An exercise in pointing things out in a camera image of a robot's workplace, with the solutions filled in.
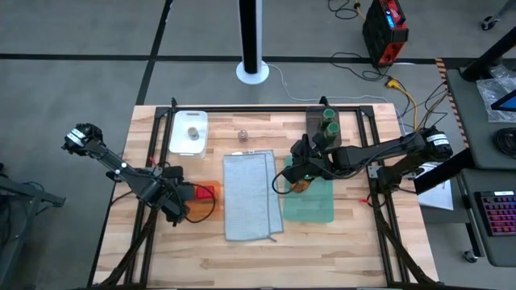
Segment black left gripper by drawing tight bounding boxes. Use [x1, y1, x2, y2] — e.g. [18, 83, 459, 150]
[163, 165, 198, 226]

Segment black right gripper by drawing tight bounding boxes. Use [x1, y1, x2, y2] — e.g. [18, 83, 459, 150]
[281, 132, 344, 186]

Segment orange spice packet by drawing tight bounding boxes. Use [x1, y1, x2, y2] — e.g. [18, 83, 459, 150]
[290, 180, 312, 195]

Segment smoke grey plastic bin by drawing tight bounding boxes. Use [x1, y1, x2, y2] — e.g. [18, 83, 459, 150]
[305, 105, 343, 152]

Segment orange translucent plastic bin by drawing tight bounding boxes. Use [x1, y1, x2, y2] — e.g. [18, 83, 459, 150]
[183, 180, 223, 222]

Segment green silicone mat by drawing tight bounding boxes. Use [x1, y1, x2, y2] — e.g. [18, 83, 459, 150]
[283, 155, 335, 224]

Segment grey woven dish cloth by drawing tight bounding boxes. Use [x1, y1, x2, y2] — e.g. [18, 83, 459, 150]
[223, 149, 285, 242]

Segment white plastic bin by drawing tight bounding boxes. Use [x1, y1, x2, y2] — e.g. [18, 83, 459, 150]
[168, 110, 210, 158]

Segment tower fan with round base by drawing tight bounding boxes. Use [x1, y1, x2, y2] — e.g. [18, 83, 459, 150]
[235, 0, 270, 85]

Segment red and black tool case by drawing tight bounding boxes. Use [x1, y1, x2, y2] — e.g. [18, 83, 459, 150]
[361, 0, 410, 68]

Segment black slanted beam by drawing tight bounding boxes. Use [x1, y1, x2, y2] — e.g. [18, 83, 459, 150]
[414, 147, 476, 197]
[460, 26, 516, 83]

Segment white paper sheet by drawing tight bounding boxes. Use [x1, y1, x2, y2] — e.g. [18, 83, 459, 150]
[417, 160, 455, 212]

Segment black metal stand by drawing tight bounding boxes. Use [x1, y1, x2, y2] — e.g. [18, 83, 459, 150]
[0, 163, 67, 290]

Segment dark grey desk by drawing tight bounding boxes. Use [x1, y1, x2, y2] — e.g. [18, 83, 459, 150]
[445, 60, 516, 171]
[459, 168, 516, 269]

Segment clear plastic bag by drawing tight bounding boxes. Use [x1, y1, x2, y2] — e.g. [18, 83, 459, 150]
[475, 64, 516, 124]

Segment blue screen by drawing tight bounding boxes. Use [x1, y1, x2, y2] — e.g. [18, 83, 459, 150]
[490, 89, 516, 113]

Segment backlit keyboard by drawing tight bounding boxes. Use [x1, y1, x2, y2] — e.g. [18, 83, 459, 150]
[474, 189, 516, 238]

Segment black aluminium rig frame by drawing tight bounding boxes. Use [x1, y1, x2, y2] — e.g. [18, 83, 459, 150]
[92, 96, 436, 290]

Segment white floor cable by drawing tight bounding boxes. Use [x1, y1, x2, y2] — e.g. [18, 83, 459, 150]
[265, 63, 404, 122]

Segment black floor cable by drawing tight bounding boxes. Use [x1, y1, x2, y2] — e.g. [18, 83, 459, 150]
[402, 78, 451, 134]
[329, 51, 390, 81]
[327, 0, 362, 20]

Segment yellow plug with cable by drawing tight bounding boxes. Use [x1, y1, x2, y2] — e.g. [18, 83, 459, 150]
[385, 77, 420, 126]

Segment coiled black cable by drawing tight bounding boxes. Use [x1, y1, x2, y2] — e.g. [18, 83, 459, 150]
[492, 126, 516, 159]

